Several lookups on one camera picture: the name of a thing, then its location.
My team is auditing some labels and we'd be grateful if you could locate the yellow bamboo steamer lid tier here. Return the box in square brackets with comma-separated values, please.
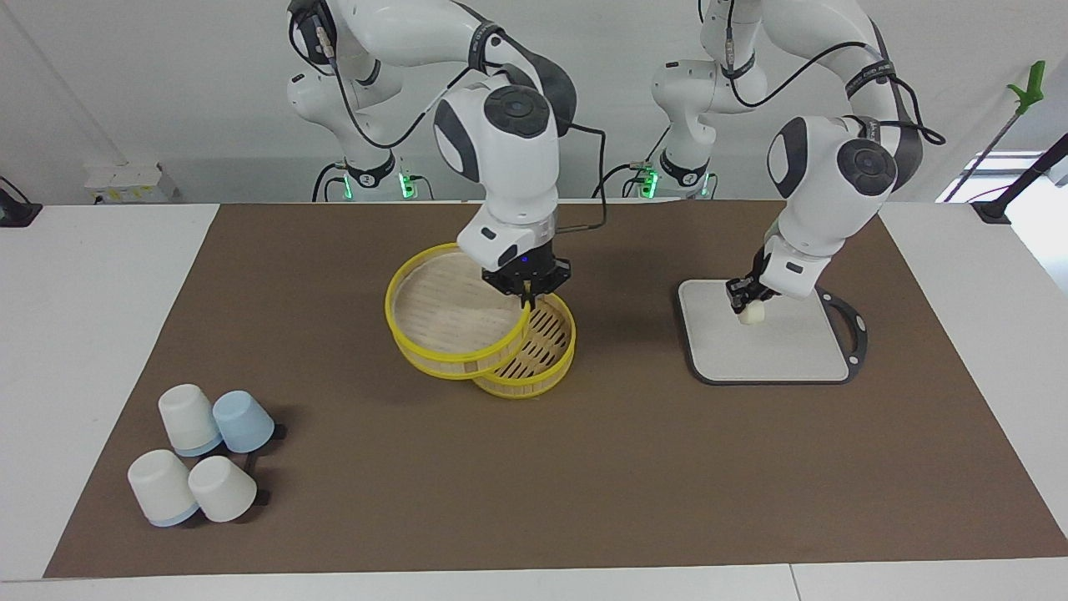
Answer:
[385, 243, 535, 381]

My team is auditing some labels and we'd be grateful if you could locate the yellow bamboo steamer base tier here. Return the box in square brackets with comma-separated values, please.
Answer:
[471, 292, 577, 399]

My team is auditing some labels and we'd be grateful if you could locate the white steamer liner cloth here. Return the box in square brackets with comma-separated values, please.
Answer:
[395, 252, 525, 356]

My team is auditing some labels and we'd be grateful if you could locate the brown table mat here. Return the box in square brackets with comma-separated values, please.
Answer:
[43, 203, 1068, 578]

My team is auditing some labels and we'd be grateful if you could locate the black stand pole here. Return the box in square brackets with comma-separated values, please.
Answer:
[972, 134, 1068, 225]

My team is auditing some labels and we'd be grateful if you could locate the light blue plastic cup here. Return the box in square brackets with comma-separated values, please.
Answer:
[212, 390, 275, 453]

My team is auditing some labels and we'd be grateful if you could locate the green clip on rod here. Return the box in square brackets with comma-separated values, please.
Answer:
[951, 60, 1048, 201]

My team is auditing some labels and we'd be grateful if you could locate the white cup blue rim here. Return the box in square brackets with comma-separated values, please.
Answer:
[158, 384, 224, 457]
[127, 449, 200, 528]

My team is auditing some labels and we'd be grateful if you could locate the white plastic cup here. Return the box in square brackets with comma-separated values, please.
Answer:
[188, 455, 258, 523]

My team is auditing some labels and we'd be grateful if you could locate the white power strip box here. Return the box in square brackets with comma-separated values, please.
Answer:
[83, 163, 180, 205]

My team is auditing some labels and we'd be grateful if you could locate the black table clamp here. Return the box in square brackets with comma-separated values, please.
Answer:
[0, 175, 43, 228]

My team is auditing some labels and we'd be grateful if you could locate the white cutting board grey handle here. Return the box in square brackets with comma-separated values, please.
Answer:
[676, 279, 869, 386]

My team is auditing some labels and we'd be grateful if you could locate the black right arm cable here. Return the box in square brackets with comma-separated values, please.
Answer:
[288, 0, 610, 235]

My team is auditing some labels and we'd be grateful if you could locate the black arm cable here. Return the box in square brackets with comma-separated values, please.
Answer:
[722, 0, 948, 147]
[288, 0, 610, 235]

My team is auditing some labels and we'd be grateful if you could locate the black base cable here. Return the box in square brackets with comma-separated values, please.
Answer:
[312, 161, 347, 203]
[592, 125, 673, 199]

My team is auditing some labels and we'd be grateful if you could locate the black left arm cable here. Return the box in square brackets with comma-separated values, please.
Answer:
[722, 0, 948, 147]

